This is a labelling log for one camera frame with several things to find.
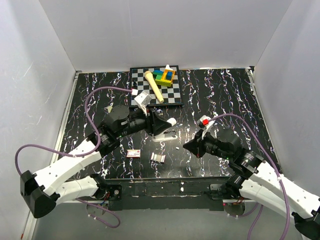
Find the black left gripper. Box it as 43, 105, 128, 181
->
117, 104, 172, 139

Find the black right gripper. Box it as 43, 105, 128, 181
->
182, 128, 232, 161

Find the red white staple box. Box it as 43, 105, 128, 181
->
150, 152, 166, 163

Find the cream white stapler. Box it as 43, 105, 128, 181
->
104, 106, 113, 113

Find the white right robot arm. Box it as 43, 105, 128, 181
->
183, 129, 320, 240

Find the black white chessboard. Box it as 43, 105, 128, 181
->
129, 64, 184, 108

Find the red white staple box sleeve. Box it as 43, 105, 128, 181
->
126, 149, 141, 158

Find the yellow green toy block tray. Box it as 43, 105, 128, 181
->
152, 70, 176, 87

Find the cream wooden rolling pin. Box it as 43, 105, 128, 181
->
144, 71, 164, 103

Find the white chess piece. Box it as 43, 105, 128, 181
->
165, 64, 173, 71

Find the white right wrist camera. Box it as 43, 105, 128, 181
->
196, 115, 213, 140

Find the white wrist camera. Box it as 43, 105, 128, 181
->
134, 91, 153, 116
196, 115, 213, 140

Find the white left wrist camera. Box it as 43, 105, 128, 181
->
134, 91, 153, 116

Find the black mounting base plate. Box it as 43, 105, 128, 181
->
106, 177, 248, 215

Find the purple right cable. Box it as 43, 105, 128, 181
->
207, 113, 291, 240

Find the purple cable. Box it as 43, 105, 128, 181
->
207, 113, 291, 240
14, 86, 133, 229

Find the aluminium rail frame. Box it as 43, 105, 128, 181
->
222, 181, 313, 240

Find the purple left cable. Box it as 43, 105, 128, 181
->
14, 86, 133, 229

